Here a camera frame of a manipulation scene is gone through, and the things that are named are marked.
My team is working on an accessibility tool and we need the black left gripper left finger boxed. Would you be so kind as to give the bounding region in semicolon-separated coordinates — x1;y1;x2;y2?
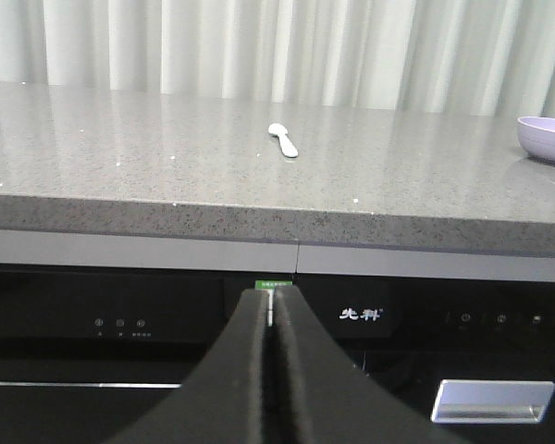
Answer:
109;290;268;443

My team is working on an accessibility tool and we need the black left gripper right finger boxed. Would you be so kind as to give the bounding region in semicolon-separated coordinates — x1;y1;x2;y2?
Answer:
272;286;458;443

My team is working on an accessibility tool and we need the mint green plastic spoon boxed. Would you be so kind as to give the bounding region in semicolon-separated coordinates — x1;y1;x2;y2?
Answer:
268;122;299;158

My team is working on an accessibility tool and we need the lilac plastic bowl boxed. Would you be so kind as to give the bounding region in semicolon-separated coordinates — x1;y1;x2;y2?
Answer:
517;117;555;163

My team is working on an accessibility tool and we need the black built-in oven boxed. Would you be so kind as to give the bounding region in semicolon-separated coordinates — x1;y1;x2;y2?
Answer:
0;265;282;443

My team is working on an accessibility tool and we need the black drawer appliance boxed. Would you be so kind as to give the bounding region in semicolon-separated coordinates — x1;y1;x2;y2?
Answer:
291;274;555;443

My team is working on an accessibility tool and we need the white pleated curtain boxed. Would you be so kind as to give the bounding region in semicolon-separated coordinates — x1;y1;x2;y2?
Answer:
0;1;555;117

